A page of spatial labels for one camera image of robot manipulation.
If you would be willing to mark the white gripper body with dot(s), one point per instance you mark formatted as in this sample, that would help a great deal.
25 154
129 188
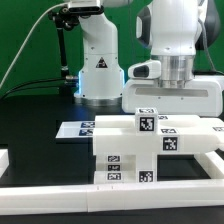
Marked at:
170 86

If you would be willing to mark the white chair backrest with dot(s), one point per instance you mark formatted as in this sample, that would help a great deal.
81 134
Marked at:
175 134

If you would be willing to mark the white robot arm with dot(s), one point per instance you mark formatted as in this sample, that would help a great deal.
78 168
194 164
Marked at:
172 31

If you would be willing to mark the white marker base sheet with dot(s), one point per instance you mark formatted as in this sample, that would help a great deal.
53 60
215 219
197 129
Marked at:
76 129

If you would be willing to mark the white block far left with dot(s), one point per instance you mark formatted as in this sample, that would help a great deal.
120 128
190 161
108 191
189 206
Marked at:
4 161

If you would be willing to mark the white boundary frame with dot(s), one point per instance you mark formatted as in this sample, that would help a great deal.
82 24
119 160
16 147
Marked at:
109 197

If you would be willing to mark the overhead camera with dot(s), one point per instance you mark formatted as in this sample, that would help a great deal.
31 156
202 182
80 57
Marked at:
83 7

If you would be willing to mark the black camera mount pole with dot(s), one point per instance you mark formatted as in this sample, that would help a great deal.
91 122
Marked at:
64 21

